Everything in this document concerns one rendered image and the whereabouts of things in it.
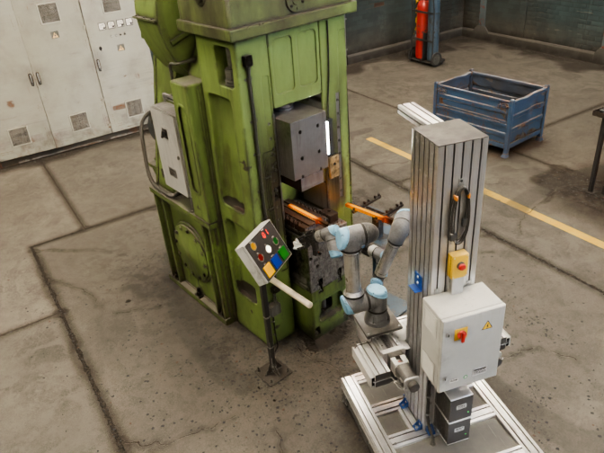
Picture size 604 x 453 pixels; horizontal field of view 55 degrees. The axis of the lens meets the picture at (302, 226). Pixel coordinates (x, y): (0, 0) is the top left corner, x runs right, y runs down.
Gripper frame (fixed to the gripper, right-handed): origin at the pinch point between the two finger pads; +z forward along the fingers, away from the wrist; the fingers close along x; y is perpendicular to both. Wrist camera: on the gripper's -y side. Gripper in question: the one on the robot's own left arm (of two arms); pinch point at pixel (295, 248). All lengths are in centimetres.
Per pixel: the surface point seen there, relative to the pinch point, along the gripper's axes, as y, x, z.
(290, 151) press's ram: 51, -31, -14
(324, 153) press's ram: 37, -55, -20
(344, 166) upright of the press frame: 14, -90, -8
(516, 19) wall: -58, -937, 8
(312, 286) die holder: -43, -31, 31
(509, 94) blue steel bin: -84, -499, -30
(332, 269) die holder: -43, -49, 21
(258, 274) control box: 2.2, 27.0, 13.2
